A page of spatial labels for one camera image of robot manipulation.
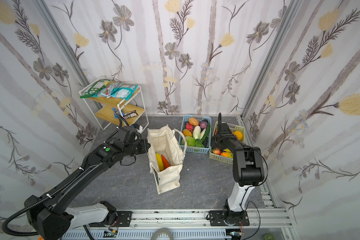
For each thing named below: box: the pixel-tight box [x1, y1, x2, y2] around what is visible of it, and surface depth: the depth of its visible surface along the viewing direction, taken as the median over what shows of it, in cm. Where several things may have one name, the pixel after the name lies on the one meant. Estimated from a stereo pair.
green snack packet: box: [80, 80, 110, 99], surface depth 85 cm
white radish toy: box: [193, 125, 202, 140], surface depth 105 cm
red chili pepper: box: [161, 154, 171, 169], surface depth 95 cm
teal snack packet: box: [110, 84, 139, 101], surface depth 83 cm
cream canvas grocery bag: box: [147, 124, 188, 195], surface depth 83 cm
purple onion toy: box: [199, 121, 208, 129], surface depth 106 cm
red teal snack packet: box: [98, 81, 123, 98], surface depth 83 cm
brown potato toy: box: [188, 117, 200, 126], surface depth 109 cm
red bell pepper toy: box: [186, 122, 194, 132], surface depth 109 cm
